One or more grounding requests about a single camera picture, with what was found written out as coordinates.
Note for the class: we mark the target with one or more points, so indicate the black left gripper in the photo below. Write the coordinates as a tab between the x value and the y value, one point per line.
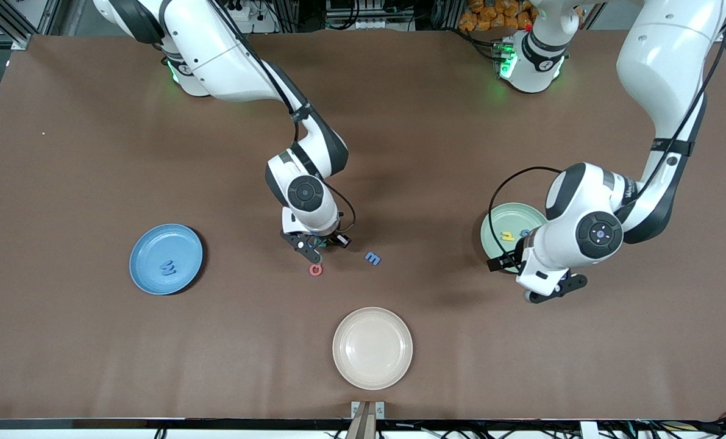
512	260

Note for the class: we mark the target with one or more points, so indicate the yellow foam lowercase h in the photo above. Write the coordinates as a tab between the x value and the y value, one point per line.
507	236

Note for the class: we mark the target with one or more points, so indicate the blue foam letter m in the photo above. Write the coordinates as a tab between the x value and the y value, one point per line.
372	259

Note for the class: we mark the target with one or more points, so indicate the blue foam uppercase W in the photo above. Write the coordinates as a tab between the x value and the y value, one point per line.
168	268

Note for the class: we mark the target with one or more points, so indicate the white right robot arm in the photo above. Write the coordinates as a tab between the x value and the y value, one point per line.
216	61

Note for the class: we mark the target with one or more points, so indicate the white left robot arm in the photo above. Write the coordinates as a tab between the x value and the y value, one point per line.
661	55

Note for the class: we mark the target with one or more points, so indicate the green plate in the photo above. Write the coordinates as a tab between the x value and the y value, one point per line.
503	219

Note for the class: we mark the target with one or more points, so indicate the cream plate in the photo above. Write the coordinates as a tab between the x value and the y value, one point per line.
372	347

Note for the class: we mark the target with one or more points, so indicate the blue plate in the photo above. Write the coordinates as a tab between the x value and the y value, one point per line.
155	244

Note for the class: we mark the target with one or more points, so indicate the red foam letter Q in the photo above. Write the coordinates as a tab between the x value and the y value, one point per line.
310	269

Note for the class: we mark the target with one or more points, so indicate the white vented device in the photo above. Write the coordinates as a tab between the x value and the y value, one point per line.
362	21

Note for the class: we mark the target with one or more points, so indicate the white power strip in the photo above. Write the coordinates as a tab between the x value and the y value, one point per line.
253	24

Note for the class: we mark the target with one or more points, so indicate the orange objects pile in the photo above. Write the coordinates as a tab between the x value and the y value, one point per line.
478	18

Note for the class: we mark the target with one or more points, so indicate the brown table mat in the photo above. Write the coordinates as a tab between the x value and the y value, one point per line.
94	366

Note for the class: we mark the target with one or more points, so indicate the metal mount bracket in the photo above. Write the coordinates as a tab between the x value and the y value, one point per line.
367	421

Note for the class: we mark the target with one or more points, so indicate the aluminium frame post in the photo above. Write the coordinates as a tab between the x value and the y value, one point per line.
20	41

